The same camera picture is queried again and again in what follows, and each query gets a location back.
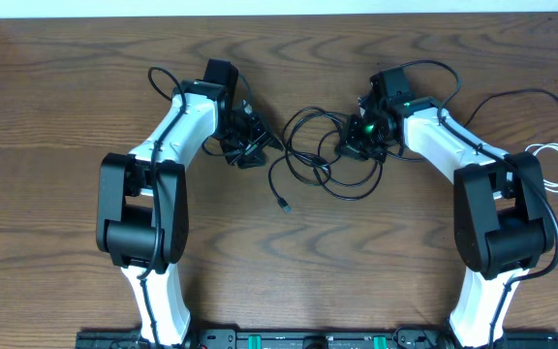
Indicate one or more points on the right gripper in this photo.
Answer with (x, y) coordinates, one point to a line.
(349, 142)

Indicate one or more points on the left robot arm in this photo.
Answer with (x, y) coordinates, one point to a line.
(142, 214)

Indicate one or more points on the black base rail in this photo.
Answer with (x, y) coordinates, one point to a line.
(231, 339)

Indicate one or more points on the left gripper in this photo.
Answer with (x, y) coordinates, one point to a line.
(263, 141)

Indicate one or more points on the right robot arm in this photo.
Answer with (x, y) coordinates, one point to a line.
(504, 228)

